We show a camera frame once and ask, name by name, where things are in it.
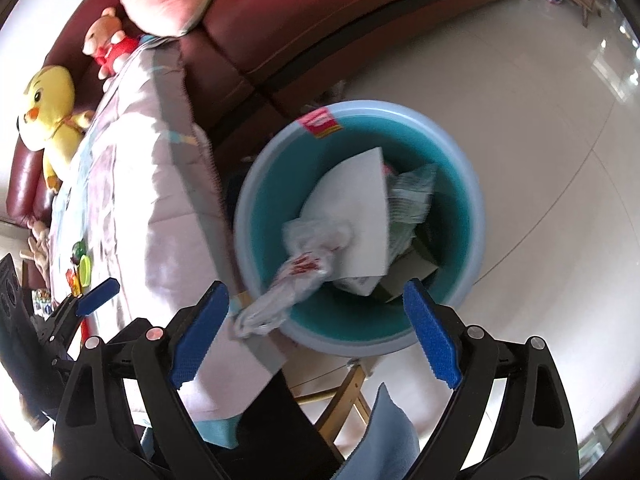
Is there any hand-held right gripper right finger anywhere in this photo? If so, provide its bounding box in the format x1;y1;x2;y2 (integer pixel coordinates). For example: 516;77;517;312
402;280;581;480

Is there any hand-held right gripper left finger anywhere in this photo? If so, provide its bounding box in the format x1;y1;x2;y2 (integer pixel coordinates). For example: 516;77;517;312
50;280;236;480

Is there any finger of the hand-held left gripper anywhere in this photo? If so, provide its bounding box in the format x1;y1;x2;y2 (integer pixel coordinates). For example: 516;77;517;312
35;278;121;356

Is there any clear plastic bag red print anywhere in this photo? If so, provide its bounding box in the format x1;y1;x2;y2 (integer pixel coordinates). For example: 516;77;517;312
232;217;358;341

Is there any teal plastic trash bin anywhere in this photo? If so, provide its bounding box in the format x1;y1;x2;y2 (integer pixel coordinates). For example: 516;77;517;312
232;101;486;358

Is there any small green toy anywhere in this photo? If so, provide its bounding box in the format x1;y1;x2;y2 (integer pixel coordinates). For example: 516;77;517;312
70;241;94;291

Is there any small beige plush toy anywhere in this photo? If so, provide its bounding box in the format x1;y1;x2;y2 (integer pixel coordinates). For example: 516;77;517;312
20;217;51;286

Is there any dark cardboard box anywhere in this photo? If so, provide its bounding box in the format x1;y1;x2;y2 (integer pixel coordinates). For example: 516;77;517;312
375;230;443;303

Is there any wooden stool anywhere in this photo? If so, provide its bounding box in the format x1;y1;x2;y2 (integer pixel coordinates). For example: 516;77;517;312
290;357;376;453

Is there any light blue cloth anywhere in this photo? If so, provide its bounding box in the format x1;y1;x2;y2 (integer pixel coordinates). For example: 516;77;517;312
345;382;421;480

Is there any pale pink quilted blanket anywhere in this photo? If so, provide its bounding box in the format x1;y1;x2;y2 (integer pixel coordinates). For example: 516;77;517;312
47;35;296;451

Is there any dark cloth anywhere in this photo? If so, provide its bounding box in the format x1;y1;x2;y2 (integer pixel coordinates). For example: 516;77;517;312
210;367;346;480

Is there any crumpled clear plastic wrapper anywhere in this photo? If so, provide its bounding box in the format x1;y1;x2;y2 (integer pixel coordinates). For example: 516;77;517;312
385;162;438;256

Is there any white paper sheet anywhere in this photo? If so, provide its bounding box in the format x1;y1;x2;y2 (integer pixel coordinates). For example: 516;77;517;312
300;146;392;297

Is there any yellow chick plush toy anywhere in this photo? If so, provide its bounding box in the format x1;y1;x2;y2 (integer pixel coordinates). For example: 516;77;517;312
15;65;93;193

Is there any plush bear in red shirt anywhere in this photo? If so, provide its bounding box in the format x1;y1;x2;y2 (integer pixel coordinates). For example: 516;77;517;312
81;7;141;92

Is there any dark red leather sofa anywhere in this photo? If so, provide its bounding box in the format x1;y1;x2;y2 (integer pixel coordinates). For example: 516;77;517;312
5;0;556;241

